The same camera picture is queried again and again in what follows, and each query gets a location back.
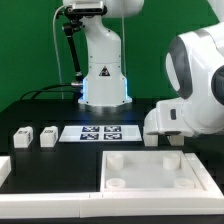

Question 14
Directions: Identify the white plate with fiducial tags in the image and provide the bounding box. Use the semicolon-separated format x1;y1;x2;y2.
59;125;142;142

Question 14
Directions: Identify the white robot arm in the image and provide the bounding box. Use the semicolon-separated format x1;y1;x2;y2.
62;0;224;137

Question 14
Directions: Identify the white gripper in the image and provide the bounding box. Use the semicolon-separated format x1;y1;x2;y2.
143;98;194;137

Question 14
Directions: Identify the white L-shaped obstacle wall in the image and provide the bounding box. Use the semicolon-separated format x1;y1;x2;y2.
0;153;224;219

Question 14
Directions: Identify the white wall piece left edge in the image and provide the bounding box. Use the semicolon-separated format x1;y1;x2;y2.
0;156;11;187

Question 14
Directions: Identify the black cable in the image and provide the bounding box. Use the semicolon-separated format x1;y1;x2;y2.
19;83;84;101

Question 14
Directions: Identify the white square tabletop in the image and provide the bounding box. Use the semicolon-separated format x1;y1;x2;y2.
100;151;203;192

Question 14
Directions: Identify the white cable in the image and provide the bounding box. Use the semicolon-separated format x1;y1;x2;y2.
52;4;69;100

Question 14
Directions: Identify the grey camera on mount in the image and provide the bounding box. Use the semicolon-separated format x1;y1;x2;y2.
72;0;104;10

